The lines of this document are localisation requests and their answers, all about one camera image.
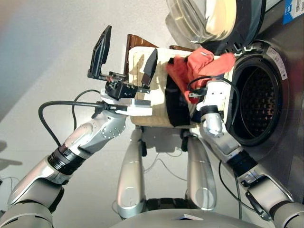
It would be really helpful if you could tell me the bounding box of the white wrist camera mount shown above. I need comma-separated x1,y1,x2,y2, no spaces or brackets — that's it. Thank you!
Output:
99,89,152,117
196,80,232,112

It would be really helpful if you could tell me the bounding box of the grey washing machine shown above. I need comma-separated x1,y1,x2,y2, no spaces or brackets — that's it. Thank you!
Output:
223,0,304,228

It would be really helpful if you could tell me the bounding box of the orange-red cloth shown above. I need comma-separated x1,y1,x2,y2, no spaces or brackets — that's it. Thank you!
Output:
165,47,236,104

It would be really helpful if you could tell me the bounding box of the blue energy label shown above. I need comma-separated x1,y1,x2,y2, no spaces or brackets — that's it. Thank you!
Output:
282,0,304,26

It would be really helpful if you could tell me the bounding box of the silver robot leg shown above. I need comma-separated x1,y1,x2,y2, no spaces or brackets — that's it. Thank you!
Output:
116,127,147,219
185,135,217,211

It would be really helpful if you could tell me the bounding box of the round washing machine door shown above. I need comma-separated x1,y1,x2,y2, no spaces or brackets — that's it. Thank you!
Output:
165,0,266,52

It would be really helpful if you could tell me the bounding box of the black cloth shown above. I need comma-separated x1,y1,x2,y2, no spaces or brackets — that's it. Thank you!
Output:
164,77,191,127

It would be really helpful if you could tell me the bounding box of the pale woven laundry basket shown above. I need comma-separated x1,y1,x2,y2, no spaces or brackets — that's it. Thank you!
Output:
123,46,236,130

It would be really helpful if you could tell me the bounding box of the silver robot torso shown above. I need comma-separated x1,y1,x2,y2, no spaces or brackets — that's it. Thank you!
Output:
111,197,262,228

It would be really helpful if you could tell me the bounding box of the brown wooden basket stand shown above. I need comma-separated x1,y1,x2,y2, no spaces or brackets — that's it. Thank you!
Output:
125,34,195,76

